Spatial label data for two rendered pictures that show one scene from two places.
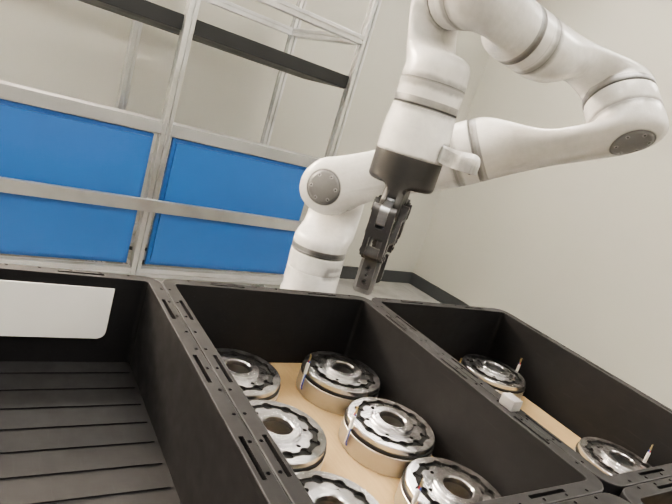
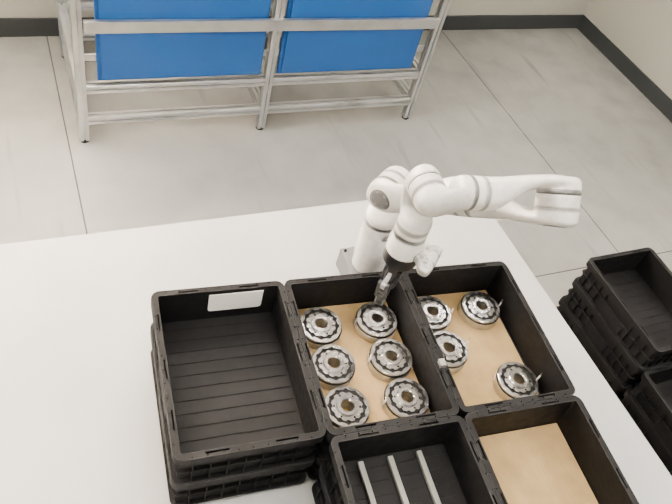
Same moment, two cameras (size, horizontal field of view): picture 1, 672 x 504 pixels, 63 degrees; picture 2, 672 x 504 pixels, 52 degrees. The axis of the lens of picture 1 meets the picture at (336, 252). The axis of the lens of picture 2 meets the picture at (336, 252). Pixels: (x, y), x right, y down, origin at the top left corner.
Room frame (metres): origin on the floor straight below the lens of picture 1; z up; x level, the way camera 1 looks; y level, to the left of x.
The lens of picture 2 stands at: (-0.43, -0.02, 2.16)
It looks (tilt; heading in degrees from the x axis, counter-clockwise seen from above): 46 degrees down; 6
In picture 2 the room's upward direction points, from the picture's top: 17 degrees clockwise
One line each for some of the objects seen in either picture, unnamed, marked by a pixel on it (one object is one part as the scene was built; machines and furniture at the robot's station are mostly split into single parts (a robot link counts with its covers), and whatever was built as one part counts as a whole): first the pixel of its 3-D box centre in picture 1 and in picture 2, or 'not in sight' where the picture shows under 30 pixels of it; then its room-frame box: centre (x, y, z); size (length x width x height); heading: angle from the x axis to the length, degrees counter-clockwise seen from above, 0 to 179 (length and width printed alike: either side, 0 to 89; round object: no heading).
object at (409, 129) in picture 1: (435, 133); (415, 243); (0.61, -0.06, 1.17); 0.11 x 0.09 x 0.06; 80
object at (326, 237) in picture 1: (330, 209); (388, 199); (0.89, 0.03, 1.01); 0.09 x 0.09 x 0.17; 74
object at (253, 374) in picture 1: (237, 368); (321, 323); (0.56, 0.07, 0.86); 0.05 x 0.05 x 0.01
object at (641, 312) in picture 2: not in sight; (620, 333); (1.41, -0.91, 0.37); 0.40 x 0.30 x 0.45; 40
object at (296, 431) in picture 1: (277, 427); (333, 362); (0.47, 0.00, 0.86); 0.05 x 0.05 x 0.01
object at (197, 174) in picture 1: (234, 213); (359, 18); (2.48, 0.50, 0.60); 0.72 x 0.03 x 0.56; 130
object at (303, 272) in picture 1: (305, 297); (374, 242); (0.89, 0.03, 0.85); 0.09 x 0.09 x 0.17; 32
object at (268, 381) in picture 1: (236, 372); (320, 324); (0.56, 0.07, 0.86); 0.10 x 0.10 x 0.01
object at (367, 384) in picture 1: (341, 372); (376, 319); (0.64, -0.05, 0.86); 0.10 x 0.10 x 0.01
